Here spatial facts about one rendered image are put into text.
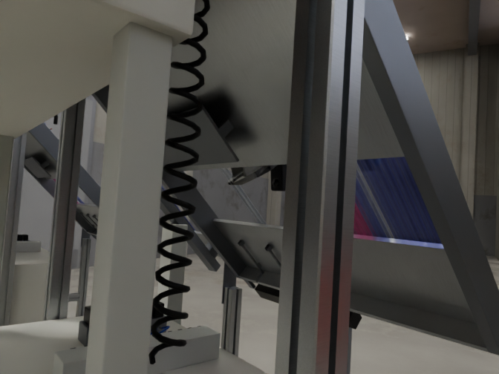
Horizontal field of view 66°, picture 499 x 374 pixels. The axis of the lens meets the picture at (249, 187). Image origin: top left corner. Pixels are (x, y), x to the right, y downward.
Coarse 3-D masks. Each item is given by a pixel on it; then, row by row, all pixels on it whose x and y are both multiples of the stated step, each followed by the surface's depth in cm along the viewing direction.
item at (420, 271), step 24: (240, 240) 104; (264, 240) 96; (360, 240) 71; (384, 240) 67; (408, 240) 64; (264, 264) 106; (360, 264) 76; (384, 264) 71; (408, 264) 67; (432, 264) 63; (360, 288) 83; (384, 288) 77; (408, 288) 72; (432, 288) 67; (456, 288) 64; (456, 312) 68
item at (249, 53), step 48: (240, 0) 50; (288, 0) 46; (192, 48) 62; (240, 48) 56; (288, 48) 51; (240, 96) 64; (288, 96) 57; (192, 144) 76; (240, 144) 73; (384, 144) 52
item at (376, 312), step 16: (256, 272) 111; (272, 272) 107; (352, 304) 84; (368, 304) 82; (384, 304) 80; (384, 320) 78; (400, 320) 75; (416, 320) 73; (432, 320) 72; (448, 320) 70; (448, 336) 68; (464, 336) 66; (480, 336) 65
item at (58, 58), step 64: (0, 0) 22; (64, 0) 21; (128, 0) 22; (192, 0) 25; (0, 64) 33; (64, 64) 32; (128, 64) 23; (0, 128) 67; (128, 128) 23; (0, 192) 74; (128, 192) 23; (0, 256) 74; (128, 256) 23; (128, 320) 23
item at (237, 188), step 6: (222, 168) 86; (228, 174) 87; (228, 180) 88; (234, 180) 88; (234, 186) 89; (240, 186) 89; (240, 192) 89; (246, 198) 90; (246, 204) 91; (252, 204) 91; (252, 210) 91; (258, 216) 93; (258, 222) 94; (264, 222) 94
